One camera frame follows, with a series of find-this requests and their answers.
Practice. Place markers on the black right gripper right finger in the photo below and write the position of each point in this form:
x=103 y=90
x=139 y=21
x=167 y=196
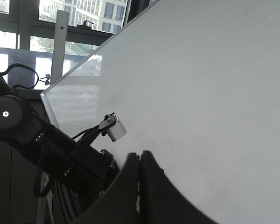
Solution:
x=160 y=200

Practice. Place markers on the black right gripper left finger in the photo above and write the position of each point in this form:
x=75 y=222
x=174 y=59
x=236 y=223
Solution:
x=118 y=204

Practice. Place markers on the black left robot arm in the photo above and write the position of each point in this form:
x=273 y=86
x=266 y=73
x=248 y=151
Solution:
x=84 y=180

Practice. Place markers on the large white whiteboard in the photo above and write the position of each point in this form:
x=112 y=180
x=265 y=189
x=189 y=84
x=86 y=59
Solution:
x=197 y=83

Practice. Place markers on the grey metal stand post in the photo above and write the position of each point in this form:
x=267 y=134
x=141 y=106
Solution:
x=60 y=36

